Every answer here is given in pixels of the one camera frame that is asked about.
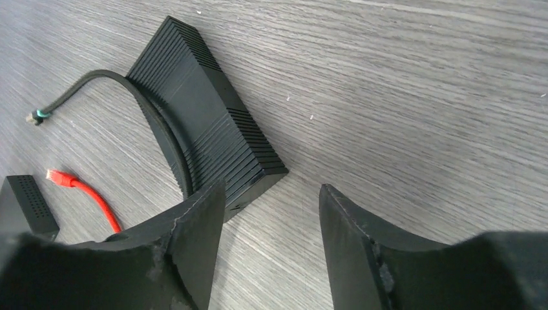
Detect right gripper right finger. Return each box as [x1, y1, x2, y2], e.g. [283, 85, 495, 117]
[319, 184, 547, 309]

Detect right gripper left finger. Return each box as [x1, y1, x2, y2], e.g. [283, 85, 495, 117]
[1, 180, 226, 309]

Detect black switch with blue ports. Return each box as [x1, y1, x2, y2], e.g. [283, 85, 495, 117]
[127, 16, 288, 220]

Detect red ethernet cable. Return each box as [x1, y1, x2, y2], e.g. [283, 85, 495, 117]
[46, 169, 123, 234]

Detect plain black network switch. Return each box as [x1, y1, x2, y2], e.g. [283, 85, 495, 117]
[1, 175, 59, 241]

